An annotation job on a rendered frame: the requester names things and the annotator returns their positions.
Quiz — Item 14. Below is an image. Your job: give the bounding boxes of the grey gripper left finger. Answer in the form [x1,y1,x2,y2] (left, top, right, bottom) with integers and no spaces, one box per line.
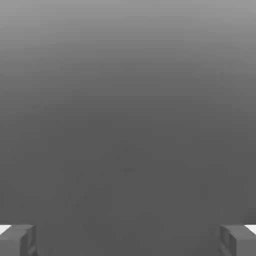
[0,223,39,256]

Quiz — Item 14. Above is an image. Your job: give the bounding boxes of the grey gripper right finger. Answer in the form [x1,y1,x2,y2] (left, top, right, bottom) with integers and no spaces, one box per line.
[218,223,256,256]

